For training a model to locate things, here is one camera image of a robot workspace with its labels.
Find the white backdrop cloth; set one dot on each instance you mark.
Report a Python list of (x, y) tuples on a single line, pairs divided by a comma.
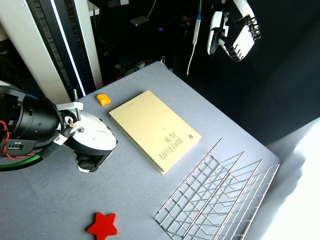
[(300, 187)]

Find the beige paperback book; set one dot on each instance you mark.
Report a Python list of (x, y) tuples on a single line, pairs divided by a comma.
[(155, 125)]

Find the grey table cloth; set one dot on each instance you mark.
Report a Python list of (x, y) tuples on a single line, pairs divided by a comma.
[(50, 200)]

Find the yellow toy block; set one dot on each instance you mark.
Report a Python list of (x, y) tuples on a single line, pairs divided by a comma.
[(103, 99)]

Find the white robot body column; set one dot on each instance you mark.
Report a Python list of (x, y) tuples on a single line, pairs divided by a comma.
[(30, 45)]

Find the red star block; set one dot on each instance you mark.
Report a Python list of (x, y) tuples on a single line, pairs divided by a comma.
[(102, 226)]

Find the grey adapter box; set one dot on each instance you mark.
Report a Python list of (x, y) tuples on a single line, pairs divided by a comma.
[(139, 20)]

